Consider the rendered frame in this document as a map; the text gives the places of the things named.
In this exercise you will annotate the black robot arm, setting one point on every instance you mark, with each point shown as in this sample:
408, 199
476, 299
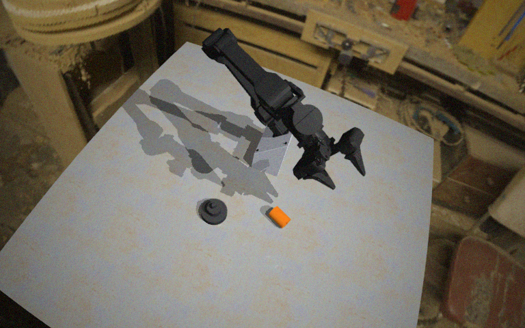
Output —
272, 98

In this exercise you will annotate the orange knob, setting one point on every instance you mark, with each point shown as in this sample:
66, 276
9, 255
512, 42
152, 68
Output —
279, 217

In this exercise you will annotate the dark grey round pedestal with shaft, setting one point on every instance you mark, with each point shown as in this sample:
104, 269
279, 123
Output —
214, 211

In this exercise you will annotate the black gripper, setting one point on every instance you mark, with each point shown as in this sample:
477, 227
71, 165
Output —
348, 144

